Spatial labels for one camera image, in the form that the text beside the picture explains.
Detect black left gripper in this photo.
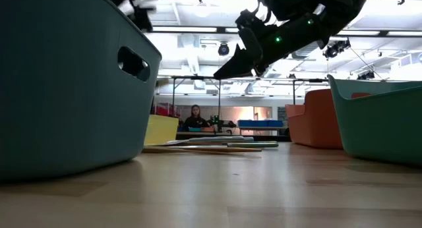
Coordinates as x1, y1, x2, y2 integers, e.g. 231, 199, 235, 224
98, 0, 155, 33

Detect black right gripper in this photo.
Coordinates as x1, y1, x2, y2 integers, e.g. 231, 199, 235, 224
213, 16, 322, 80

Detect blue diamond-patterned knife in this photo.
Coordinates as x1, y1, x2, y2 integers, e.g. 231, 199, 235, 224
187, 136, 255, 142
166, 138, 255, 146

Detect green-handled knife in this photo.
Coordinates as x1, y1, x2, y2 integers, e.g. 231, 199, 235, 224
227, 141, 280, 148

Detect black hanging dome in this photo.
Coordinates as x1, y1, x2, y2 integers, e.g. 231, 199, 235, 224
217, 42, 231, 57

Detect long ceiling light bar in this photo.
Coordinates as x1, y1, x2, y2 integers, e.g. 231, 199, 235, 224
150, 25, 422, 38

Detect blue background bins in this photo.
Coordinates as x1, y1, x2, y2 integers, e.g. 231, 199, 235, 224
237, 119, 284, 128

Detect background table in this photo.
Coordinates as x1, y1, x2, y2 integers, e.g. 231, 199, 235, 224
237, 125, 288, 136

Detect person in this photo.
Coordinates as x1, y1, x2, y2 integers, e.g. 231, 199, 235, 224
183, 104, 211, 129

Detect red crates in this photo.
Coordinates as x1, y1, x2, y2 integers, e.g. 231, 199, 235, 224
154, 101, 181, 119

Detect black ceiling spotlight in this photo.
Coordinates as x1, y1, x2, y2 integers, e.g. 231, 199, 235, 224
322, 39, 352, 60
356, 71, 376, 81

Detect orange plastic bin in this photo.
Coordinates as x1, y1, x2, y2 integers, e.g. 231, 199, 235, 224
285, 88, 344, 150

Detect dark teal plastic bin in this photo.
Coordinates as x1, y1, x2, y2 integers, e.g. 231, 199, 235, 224
0, 0, 163, 183

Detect yellow plastic bin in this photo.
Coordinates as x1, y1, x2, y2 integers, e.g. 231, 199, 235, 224
144, 114, 180, 146

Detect green plastic bin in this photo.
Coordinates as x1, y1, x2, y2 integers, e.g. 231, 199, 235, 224
327, 74, 422, 166

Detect black metal rack frame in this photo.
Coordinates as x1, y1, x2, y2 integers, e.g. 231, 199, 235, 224
291, 78, 330, 105
170, 75, 222, 119

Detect black aluminium table frame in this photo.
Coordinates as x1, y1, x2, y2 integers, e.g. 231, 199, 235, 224
176, 132, 291, 142

